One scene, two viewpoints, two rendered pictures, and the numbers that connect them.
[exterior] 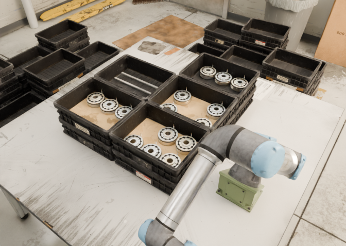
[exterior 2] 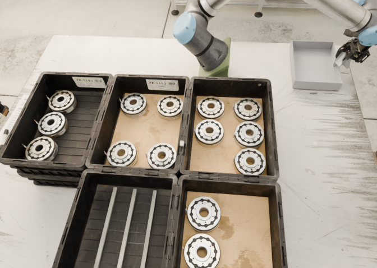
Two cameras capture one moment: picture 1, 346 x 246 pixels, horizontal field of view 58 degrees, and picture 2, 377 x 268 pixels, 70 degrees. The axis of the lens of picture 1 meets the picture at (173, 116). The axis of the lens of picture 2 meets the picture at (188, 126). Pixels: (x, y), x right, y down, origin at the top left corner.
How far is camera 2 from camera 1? 1.49 m
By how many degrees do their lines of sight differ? 66
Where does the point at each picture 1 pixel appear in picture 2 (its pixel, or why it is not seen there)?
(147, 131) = (214, 164)
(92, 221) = (343, 172)
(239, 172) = (221, 47)
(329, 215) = not seen: hidden behind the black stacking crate
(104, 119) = (230, 243)
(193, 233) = (277, 88)
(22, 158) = not seen: outside the picture
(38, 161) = not seen: outside the picture
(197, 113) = (145, 125)
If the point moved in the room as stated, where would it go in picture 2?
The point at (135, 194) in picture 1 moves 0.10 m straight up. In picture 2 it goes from (282, 152) to (289, 140)
